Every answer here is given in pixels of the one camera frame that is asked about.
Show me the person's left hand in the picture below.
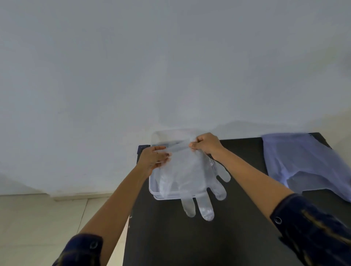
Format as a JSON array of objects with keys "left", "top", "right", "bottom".
[{"left": 136, "top": 145, "right": 172, "bottom": 179}]

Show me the person's right hand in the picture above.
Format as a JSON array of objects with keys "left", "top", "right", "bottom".
[{"left": 188, "top": 132, "right": 225, "bottom": 161}]

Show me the clear plastic container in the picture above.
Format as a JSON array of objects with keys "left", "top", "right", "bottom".
[{"left": 149, "top": 129, "right": 217, "bottom": 201}]

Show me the clear disposable plastic glove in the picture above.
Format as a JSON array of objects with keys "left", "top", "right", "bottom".
[{"left": 156, "top": 138, "right": 231, "bottom": 222}]

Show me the purple translucent plastic bag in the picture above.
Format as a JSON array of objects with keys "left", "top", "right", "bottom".
[{"left": 261, "top": 132, "right": 351, "bottom": 203}]

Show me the person's left forearm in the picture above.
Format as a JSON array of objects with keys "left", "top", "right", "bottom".
[{"left": 78, "top": 164, "right": 154, "bottom": 266}]

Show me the person's right forearm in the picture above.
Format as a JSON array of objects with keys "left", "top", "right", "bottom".
[{"left": 212, "top": 148, "right": 294, "bottom": 223}]

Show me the dark striped shirt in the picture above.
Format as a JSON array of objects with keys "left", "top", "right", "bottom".
[{"left": 52, "top": 193, "right": 351, "bottom": 266}]

